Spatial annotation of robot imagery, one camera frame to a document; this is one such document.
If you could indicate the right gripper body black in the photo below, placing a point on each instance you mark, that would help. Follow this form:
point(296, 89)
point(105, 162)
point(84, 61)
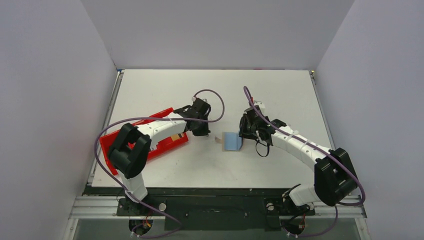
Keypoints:
point(245, 127)

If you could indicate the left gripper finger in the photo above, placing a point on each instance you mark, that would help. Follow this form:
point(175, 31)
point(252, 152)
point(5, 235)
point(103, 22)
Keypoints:
point(198, 132)
point(204, 129)

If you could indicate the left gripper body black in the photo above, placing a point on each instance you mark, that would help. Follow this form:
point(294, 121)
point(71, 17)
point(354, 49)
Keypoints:
point(205, 118)

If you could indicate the gold striped credit card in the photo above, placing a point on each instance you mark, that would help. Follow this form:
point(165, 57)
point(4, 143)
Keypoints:
point(178, 136)

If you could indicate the beige card holder wallet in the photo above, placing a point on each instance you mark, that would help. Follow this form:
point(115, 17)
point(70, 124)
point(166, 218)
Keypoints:
point(230, 141)

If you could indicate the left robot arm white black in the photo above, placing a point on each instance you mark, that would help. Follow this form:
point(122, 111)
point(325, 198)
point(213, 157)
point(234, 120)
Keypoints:
point(130, 149)

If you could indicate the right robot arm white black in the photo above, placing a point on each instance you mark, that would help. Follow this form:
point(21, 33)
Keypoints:
point(334, 175)

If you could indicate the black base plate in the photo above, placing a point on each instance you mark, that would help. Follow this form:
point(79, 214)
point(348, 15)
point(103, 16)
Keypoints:
point(225, 222)

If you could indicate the aluminium frame rail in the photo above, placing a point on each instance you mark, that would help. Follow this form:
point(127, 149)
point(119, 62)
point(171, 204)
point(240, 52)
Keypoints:
point(107, 207)

